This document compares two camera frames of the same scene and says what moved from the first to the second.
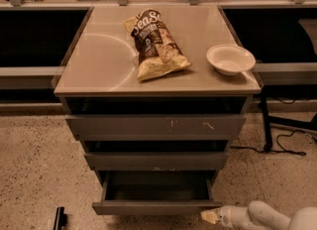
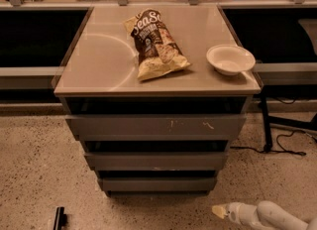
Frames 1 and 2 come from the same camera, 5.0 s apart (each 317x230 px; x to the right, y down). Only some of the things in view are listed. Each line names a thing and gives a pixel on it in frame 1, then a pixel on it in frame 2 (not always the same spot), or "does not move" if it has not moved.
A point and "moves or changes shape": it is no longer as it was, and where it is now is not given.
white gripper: (226, 216) → (235, 212)
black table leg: (264, 105) does not move
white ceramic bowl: (230, 59) does not move
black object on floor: (60, 218) does not move
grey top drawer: (156, 127) does not move
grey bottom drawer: (155, 193) moves or changes shape
